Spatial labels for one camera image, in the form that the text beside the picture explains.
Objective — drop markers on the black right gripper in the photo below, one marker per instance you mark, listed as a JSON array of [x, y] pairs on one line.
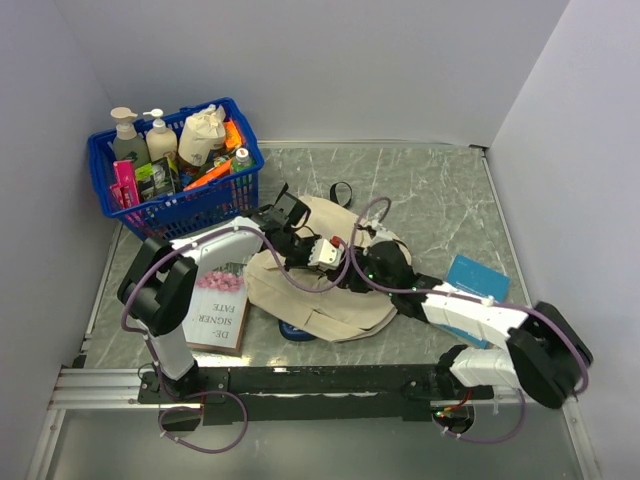
[[353, 283]]

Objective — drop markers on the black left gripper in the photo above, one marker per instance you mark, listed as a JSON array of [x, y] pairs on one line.
[[304, 262]]

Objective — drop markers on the beige canvas backpack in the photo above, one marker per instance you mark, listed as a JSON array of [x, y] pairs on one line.
[[336, 315]]

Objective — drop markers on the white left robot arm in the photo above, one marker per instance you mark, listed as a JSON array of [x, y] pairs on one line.
[[157, 289]]

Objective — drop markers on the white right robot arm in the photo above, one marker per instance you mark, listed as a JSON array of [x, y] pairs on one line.
[[534, 349]]

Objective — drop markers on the blue thin booklet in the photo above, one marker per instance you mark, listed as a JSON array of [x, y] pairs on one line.
[[470, 278]]

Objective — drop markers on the blue shark pencil case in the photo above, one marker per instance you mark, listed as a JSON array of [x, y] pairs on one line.
[[292, 333]]

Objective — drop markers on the pink flower cover book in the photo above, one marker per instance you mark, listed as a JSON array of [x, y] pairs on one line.
[[218, 310]]

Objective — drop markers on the orange package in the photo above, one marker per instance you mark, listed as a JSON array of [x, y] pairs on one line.
[[221, 166]]

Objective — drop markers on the blue plastic basket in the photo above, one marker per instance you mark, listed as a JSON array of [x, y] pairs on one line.
[[177, 215]]

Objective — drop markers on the beige cloth pouch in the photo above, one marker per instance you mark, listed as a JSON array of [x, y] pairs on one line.
[[203, 132]]

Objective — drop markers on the black green box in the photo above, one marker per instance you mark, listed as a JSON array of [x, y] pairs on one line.
[[157, 178]]

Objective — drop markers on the cream pump bottle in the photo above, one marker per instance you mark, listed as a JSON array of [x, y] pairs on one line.
[[161, 141]]

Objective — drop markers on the pink box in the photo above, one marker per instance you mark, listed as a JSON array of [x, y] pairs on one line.
[[125, 189]]

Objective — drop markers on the green pump bottle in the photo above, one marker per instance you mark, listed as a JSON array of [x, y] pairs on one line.
[[128, 145]]

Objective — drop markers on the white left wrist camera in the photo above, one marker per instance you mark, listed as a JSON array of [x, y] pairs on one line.
[[326, 254]]

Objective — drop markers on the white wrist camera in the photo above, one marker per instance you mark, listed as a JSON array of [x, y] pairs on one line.
[[326, 254], [376, 231]]

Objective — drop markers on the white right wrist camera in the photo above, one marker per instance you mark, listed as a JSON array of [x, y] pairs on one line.
[[376, 231]]

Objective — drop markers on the aluminium rail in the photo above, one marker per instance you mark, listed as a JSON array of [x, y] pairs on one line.
[[85, 388]]

